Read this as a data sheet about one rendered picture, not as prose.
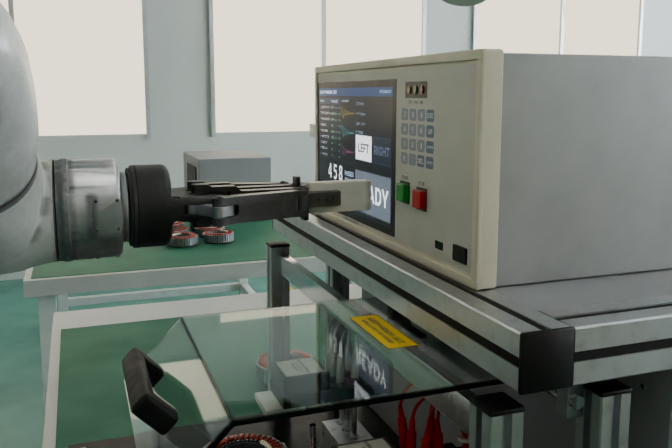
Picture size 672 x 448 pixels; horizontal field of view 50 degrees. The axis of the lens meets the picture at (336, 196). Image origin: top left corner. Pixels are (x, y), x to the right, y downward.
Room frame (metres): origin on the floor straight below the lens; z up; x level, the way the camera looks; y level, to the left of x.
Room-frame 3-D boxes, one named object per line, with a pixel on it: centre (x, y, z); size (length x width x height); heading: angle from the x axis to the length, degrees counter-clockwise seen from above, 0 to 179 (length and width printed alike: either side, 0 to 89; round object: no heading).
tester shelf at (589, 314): (0.88, -0.22, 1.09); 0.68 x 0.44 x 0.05; 20
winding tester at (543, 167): (0.87, -0.23, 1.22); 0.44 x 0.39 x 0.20; 20
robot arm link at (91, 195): (0.63, 0.22, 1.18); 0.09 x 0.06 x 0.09; 20
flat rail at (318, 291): (0.80, -0.02, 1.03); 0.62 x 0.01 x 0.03; 20
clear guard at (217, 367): (0.61, 0.01, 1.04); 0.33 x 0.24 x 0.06; 110
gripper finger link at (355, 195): (0.71, 0.00, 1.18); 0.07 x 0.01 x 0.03; 110
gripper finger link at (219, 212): (0.63, 0.12, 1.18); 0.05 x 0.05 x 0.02; 19
